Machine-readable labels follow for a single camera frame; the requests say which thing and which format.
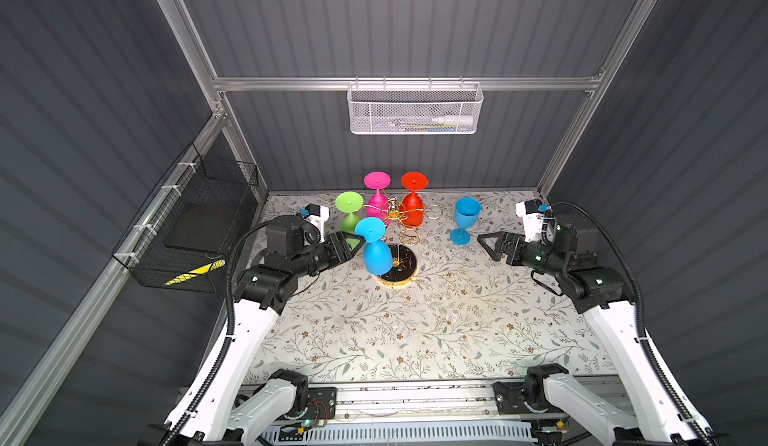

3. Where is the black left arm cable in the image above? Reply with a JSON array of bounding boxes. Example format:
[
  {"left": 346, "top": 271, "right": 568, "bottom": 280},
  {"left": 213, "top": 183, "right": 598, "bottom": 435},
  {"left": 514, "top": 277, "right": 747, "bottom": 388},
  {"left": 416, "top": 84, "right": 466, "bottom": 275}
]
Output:
[{"left": 158, "top": 220, "right": 277, "bottom": 446}]

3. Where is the lime green wine glass back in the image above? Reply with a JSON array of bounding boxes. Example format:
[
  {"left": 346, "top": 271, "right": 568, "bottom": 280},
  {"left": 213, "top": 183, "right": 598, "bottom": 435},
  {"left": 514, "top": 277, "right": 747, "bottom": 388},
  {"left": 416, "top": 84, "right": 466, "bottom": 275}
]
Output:
[{"left": 335, "top": 191, "right": 364, "bottom": 233}]

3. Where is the blue wine glass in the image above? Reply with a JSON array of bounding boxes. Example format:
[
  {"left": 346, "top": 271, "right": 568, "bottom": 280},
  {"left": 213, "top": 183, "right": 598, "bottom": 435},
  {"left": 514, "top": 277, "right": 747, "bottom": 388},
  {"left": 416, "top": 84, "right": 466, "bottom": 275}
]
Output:
[
  {"left": 450, "top": 197, "right": 482, "bottom": 246},
  {"left": 355, "top": 217, "right": 393, "bottom": 276}
]

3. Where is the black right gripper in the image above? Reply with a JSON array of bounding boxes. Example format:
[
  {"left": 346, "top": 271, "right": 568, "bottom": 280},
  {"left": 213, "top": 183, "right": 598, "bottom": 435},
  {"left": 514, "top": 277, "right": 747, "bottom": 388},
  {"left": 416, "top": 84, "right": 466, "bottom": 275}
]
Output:
[{"left": 477, "top": 231, "right": 565, "bottom": 278}]

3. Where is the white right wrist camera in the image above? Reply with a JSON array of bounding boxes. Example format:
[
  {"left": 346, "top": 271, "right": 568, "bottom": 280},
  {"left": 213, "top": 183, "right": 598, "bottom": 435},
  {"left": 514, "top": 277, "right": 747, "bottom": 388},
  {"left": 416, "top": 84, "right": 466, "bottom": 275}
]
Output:
[{"left": 515, "top": 199, "right": 551, "bottom": 242}]

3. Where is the blue wine glass front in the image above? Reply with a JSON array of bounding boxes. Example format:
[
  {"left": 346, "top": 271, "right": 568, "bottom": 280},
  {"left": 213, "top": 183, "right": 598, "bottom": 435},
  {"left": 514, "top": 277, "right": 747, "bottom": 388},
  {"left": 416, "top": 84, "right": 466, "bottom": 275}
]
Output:
[{"left": 450, "top": 197, "right": 482, "bottom": 246}]

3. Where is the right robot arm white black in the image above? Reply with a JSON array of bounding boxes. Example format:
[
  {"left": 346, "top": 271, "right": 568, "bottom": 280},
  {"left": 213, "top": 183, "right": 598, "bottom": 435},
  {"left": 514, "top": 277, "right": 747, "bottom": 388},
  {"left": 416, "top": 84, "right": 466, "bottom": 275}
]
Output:
[{"left": 477, "top": 211, "right": 722, "bottom": 445}]

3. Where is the red wine glass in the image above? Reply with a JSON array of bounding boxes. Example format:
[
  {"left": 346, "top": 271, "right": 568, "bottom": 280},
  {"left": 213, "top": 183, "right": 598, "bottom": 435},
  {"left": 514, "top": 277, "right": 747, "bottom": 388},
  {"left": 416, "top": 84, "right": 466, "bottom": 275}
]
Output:
[{"left": 398, "top": 171, "right": 428, "bottom": 229}]

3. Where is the magenta wine glass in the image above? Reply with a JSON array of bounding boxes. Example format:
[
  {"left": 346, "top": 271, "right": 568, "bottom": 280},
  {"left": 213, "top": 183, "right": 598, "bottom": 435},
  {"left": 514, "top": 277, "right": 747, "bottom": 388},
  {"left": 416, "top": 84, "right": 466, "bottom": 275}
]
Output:
[{"left": 364, "top": 171, "right": 391, "bottom": 225}]

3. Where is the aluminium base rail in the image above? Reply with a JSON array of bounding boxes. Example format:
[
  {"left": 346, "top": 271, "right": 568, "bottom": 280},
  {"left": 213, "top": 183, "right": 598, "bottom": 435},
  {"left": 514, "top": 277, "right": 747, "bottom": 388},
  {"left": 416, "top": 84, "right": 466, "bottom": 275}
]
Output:
[{"left": 227, "top": 378, "right": 601, "bottom": 446}]

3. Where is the yellow black striped item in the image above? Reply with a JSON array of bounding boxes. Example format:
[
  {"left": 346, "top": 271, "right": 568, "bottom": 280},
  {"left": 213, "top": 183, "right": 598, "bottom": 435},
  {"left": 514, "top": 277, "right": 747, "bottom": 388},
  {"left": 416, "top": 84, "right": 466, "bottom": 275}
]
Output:
[{"left": 164, "top": 259, "right": 226, "bottom": 286}]

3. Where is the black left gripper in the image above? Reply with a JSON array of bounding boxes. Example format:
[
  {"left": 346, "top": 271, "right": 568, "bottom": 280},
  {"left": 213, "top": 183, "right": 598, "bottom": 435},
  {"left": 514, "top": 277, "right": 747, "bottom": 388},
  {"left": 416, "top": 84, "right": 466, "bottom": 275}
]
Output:
[{"left": 290, "top": 230, "right": 363, "bottom": 280}]

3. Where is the white wire mesh basket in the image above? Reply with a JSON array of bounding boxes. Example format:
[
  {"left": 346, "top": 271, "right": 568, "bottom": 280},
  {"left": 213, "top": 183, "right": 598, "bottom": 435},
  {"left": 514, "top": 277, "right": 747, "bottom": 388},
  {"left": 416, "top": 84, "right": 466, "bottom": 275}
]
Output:
[{"left": 346, "top": 80, "right": 484, "bottom": 135}]

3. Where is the gold wine glass rack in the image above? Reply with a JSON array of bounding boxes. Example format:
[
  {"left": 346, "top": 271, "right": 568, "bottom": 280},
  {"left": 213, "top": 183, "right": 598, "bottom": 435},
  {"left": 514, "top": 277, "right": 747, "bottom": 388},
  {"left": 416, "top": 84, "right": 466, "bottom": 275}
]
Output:
[{"left": 373, "top": 197, "right": 421, "bottom": 289}]

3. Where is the black wire mesh basket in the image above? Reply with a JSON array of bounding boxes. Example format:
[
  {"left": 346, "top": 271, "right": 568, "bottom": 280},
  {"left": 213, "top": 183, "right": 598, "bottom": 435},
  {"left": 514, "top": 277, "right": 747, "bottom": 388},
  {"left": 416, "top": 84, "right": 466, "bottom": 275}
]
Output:
[{"left": 113, "top": 146, "right": 260, "bottom": 293}]

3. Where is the white marker in basket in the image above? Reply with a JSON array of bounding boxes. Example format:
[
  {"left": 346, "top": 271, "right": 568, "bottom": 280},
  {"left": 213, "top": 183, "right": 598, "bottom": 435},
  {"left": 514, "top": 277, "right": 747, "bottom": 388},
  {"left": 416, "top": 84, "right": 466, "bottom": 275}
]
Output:
[{"left": 431, "top": 115, "right": 475, "bottom": 129}]

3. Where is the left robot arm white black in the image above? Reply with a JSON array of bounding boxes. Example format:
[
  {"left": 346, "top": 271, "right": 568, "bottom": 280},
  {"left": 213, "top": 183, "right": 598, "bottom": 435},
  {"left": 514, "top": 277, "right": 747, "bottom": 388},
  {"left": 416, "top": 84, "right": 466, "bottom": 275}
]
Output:
[{"left": 138, "top": 214, "right": 366, "bottom": 445}]

